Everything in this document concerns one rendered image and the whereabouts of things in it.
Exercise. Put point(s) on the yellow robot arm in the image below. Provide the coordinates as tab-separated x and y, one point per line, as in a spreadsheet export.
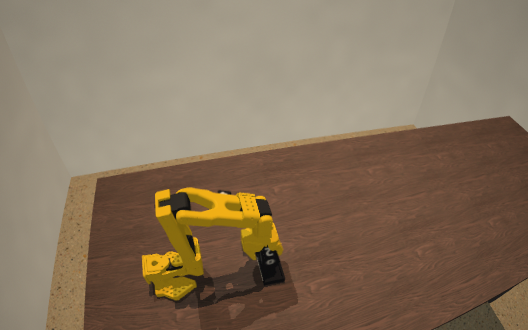
174	213

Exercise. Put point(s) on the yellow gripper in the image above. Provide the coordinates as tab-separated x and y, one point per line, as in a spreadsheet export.
252	244

